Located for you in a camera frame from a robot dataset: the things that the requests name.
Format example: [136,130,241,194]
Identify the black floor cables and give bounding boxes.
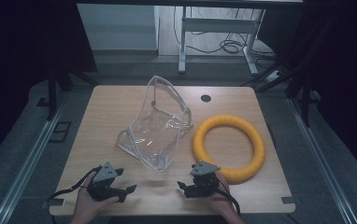
[172,6,278,62]

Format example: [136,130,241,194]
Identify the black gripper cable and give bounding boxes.
[214,178,242,217]
[47,165,103,203]

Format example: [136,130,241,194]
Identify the clear plastic zip bag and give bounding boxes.
[115,75,193,173]

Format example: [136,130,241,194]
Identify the black metal stand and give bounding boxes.
[36,60,100,121]
[240,55,321,127]

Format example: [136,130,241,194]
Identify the yellow foam ring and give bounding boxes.
[192,114,266,185]

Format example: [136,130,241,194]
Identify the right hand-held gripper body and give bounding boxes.
[183,160,221,200]

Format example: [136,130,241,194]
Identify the person's left hand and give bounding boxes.
[73,173,121,217]

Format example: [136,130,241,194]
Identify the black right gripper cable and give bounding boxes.
[214,178,242,217]

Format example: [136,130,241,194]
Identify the grey metal floor rail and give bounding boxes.
[286,92,357,224]
[0,92,70,224]

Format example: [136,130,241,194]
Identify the grey tape strip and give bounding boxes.
[41,198,66,209]
[280,196,303,205]

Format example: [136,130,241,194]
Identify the white metal desk frame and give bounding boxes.
[178,6,266,77]

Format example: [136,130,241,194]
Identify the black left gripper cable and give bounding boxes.
[47,165,103,203]

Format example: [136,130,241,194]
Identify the person's right hand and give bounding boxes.
[204,172,240,217]

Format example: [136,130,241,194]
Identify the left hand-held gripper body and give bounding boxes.
[87,161,121,202]

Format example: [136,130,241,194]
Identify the dark curtain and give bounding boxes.
[256,0,357,185]
[0,0,99,171]

